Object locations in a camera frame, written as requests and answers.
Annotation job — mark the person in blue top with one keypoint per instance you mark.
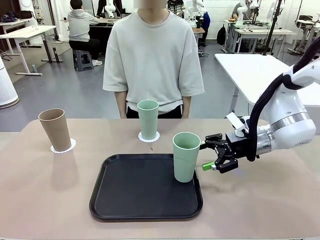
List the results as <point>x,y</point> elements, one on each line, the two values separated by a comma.
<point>206,22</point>

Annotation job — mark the person's right forearm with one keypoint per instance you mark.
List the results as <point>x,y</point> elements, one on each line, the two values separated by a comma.
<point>121,105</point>

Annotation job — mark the light green plastic cup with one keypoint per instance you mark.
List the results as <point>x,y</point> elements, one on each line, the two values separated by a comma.
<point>186,162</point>
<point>148,120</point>

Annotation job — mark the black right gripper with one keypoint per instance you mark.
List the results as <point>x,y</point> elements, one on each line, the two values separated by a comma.
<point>240,146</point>

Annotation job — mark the person in grey hoodie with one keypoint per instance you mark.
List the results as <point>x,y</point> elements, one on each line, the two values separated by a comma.
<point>77,25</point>

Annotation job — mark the purple item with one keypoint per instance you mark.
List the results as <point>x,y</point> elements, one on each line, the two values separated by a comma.
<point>7,17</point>

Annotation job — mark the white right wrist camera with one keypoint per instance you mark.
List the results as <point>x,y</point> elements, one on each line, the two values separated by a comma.
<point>235,120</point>

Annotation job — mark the black tripod pole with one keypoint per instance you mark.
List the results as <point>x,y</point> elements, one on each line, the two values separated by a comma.
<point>272,25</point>

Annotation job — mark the brown plastic cup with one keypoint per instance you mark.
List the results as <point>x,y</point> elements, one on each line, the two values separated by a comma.
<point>56,130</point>

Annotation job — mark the person in patterned sweater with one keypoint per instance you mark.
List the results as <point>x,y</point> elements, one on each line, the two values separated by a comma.
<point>175,8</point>

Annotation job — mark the black backpack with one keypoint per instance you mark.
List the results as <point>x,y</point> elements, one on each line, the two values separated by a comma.
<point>221,36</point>

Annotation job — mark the wall electrical box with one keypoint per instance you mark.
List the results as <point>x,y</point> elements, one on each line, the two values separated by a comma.
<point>38,14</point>

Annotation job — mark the white paper doily coaster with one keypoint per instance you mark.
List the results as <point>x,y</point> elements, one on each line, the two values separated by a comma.
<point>73,143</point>
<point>150,140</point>

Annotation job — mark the large white table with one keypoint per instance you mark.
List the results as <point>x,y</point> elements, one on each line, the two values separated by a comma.
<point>250,72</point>

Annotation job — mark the person in dark top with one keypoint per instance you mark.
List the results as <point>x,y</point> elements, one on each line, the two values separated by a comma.
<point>236,11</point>

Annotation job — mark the black desk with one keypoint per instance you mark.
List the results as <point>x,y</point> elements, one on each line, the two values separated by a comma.
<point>102,37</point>

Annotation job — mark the black plastic tray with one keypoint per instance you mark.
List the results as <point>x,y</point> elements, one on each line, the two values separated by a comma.
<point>140,197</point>

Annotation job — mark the black bag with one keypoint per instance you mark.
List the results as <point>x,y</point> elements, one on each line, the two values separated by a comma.
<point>23,14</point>

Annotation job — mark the brown wooden desk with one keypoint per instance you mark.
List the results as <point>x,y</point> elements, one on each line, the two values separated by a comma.
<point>198,35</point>

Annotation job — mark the grey plastic stool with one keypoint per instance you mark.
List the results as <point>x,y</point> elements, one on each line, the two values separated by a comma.
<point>83,61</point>

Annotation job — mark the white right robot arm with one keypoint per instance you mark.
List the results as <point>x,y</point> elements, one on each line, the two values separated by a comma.
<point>287,110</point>

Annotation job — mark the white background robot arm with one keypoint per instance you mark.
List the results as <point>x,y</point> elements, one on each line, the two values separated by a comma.
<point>110,10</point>
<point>241,15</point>
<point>196,10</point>

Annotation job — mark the person's left forearm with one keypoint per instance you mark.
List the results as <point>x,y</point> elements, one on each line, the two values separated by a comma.
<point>186,107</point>

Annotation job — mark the white workbench table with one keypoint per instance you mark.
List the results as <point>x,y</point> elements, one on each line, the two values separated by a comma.
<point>303,23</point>
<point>262,32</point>

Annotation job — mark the white desk with white legs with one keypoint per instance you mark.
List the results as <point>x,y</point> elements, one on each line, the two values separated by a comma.
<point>12,23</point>
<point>27,31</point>

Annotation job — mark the person in beige shirt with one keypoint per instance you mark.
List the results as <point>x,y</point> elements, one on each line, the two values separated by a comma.
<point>153,50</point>

